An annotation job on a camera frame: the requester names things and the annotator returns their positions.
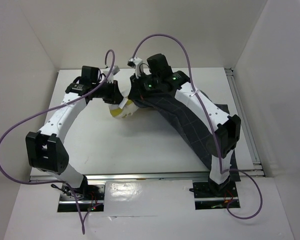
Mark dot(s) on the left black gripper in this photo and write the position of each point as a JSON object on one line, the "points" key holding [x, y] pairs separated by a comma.
{"points": [[116, 96]]}

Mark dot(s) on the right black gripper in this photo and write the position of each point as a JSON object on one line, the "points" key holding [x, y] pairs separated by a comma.
{"points": [[135, 88]]}

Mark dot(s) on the white pillow yellow edge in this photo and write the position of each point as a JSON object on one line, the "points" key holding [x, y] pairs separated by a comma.
{"points": [[119, 111]]}

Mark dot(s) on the dark grey checked pillowcase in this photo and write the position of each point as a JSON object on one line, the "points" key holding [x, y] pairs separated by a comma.
{"points": [[197, 134]]}

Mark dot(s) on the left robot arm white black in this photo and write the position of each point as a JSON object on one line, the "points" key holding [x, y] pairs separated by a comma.
{"points": [[45, 147]]}

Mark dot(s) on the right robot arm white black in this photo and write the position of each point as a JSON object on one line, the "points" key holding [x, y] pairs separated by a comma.
{"points": [[184, 91]]}

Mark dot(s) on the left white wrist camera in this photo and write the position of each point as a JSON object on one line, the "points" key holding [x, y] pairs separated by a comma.
{"points": [[111, 73]]}

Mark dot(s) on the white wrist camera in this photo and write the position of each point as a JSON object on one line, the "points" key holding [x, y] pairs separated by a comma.
{"points": [[111, 73], [138, 65]]}

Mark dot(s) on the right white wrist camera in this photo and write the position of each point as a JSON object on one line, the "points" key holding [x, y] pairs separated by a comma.
{"points": [[138, 65]]}

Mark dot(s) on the right side aluminium rail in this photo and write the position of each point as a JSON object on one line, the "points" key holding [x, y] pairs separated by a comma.
{"points": [[246, 153]]}

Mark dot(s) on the aluminium rail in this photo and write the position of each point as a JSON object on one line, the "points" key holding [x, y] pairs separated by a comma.
{"points": [[149, 176], [246, 153]]}

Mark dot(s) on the front aluminium rail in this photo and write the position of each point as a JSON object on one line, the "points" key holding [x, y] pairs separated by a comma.
{"points": [[149, 176]]}

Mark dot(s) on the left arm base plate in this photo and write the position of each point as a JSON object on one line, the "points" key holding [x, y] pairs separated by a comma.
{"points": [[91, 202]]}

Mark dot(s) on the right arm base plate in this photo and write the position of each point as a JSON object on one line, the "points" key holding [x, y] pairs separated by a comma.
{"points": [[205, 199]]}

